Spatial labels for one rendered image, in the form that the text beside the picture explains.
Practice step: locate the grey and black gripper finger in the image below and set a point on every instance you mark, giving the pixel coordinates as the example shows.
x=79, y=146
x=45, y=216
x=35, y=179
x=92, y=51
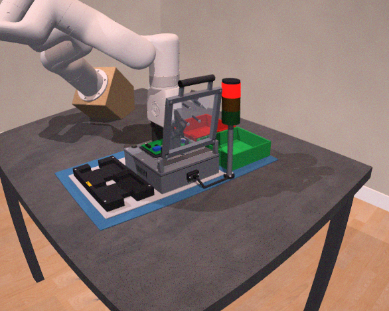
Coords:
x=157, y=132

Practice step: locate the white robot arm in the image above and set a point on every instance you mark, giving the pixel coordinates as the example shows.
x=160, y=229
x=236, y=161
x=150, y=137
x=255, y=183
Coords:
x=65, y=31

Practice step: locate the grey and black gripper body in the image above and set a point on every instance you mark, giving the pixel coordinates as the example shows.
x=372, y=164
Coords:
x=156, y=98

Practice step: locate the green bin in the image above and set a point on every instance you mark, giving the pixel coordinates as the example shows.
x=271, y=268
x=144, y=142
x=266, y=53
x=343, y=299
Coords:
x=247, y=148

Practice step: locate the green circuit board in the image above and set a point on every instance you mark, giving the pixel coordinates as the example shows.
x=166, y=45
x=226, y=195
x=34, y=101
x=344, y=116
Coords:
x=154, y=147

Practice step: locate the red bin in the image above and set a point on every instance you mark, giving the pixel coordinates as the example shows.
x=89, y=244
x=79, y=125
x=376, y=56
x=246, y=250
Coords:
x=221, y=126

